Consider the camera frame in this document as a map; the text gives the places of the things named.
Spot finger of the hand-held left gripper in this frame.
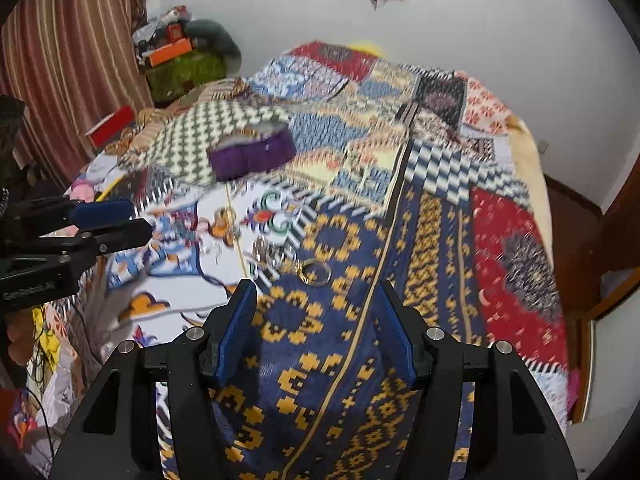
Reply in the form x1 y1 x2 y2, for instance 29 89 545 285
10 199 135 241
0 218 153 268

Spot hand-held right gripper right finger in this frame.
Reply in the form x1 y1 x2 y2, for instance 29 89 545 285
372 280 578 480

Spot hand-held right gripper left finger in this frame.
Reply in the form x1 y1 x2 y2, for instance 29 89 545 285
50 279 258 480

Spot silver bracelets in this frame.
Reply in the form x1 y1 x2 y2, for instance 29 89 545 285
250 239 293 268

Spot gold bangle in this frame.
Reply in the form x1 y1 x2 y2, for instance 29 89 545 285
298 260 332 287

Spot purple heart-shaped jewelry box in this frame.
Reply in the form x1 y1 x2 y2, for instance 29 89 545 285
206 122 298 183

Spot person's left hand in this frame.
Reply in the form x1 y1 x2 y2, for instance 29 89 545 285
6 312 32 365

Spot red and white box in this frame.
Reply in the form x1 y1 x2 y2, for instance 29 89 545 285
85 106 137 148

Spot dark textured object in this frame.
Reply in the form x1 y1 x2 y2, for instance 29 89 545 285
0 94 27 201

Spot green covered side table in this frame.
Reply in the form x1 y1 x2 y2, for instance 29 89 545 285
142 50 228 103

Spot striped brown curtain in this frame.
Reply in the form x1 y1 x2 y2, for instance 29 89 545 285
0 0 156 186

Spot patchwork printed blanket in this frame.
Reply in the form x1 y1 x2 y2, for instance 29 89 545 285
30 40 571 480

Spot orange box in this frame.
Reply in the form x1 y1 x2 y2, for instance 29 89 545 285
147 37 193 67

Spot striped beige cloth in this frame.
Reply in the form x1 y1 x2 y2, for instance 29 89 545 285
105 77 251 156

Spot clutter pile of packages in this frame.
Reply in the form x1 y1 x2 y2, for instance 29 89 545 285
132 6 193 56

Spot dark green cushion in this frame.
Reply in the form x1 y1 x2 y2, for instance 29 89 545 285
187 19 242 78

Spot beige bed sheet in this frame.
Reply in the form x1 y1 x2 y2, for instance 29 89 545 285
507 112 555 266

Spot yellow object behind bed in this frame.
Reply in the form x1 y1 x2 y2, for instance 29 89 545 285
347 40 388 58

